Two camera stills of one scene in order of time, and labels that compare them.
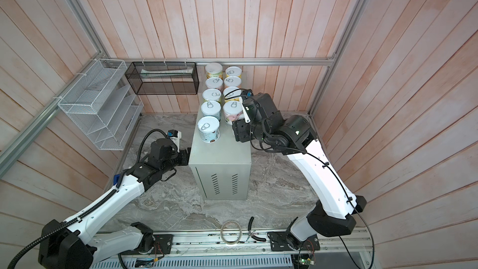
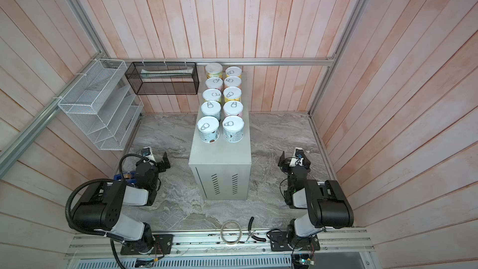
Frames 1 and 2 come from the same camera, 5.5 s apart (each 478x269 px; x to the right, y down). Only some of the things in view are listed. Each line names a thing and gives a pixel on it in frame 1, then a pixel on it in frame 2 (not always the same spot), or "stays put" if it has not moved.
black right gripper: [239, 127] -> [285, 162]
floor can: [211, 108] stays put
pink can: [214, 83] stays put
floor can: [211, 94] stays put
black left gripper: [185, 160] -> [165, 160]
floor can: [208, 129] stays put
